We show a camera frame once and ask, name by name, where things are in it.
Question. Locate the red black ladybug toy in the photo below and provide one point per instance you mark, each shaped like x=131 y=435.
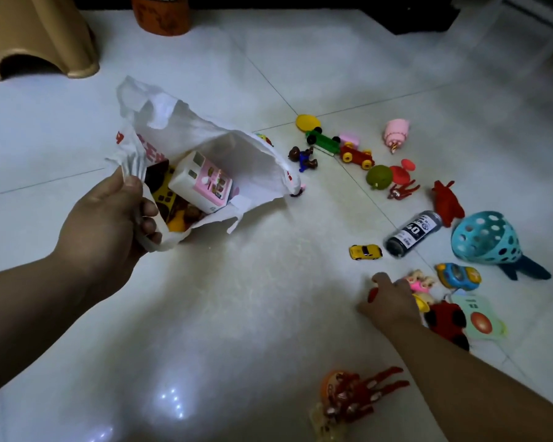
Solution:
x=449 y=319

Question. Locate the pink doll toy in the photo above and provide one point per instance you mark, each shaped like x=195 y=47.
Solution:
x=420 y=283

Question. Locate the small yellow car toy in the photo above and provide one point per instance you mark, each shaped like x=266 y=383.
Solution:
x=365 y=252

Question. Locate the green block cart toy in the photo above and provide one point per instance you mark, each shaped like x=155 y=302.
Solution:
x=325 y=142

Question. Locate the red lobster toy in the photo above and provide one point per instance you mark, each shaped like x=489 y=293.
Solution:
x=447 y=204

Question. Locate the person's right forearm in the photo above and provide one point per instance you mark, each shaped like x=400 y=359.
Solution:
x=479 y=391

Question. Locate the yellow black radio toy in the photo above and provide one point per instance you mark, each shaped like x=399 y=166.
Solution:
x=163 y=195

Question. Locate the pale green button toy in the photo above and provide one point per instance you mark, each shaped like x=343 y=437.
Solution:
x=481 y=322

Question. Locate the red claw hand toy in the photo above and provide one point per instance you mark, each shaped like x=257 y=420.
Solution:
x=355 y=393

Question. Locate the yellow round disc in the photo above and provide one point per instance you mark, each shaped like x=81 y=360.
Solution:
x=308 y=123

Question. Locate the dark brown animal toy figure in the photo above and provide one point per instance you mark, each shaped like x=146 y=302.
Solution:
x=156 y=173

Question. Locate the blue yellow car toy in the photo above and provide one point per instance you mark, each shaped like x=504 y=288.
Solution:
x=458 y=277

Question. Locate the teal perforated catch cup toy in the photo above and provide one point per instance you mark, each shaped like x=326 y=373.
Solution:
x=484 y=239

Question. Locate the dark red limbed toy figure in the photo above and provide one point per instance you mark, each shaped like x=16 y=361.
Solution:
x=402 y=192

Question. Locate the black framed white partition door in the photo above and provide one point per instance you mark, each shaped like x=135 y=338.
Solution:
x=410 y=18

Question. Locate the white plastic bag red print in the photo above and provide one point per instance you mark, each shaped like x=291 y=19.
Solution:
x=239 y=156

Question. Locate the person's left forearm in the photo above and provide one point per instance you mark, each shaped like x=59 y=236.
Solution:
x=23 y=317

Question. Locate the pink vending machine toy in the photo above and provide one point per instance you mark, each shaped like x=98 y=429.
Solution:
x=198 y=179

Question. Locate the yellow duck face toy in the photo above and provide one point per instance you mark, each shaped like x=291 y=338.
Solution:
x=265 y=139

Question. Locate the orange floral waste bin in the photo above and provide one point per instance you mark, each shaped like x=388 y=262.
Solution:
x=161 y=16

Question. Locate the pink cupcake toy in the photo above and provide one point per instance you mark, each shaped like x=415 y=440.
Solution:
x=396 y=131

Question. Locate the green spiky ball toy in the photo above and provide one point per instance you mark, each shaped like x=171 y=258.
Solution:
x=379 y=177

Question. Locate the person's left hand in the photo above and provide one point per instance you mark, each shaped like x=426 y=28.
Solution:
x=101 y=230

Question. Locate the black roll white label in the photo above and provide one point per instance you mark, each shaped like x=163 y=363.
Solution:
x=414 y=233

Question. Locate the tan plastic stool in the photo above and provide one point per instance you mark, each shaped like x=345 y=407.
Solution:
x=41 y=22

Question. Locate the person's right hand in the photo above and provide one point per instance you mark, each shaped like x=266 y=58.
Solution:
x=391 y=306

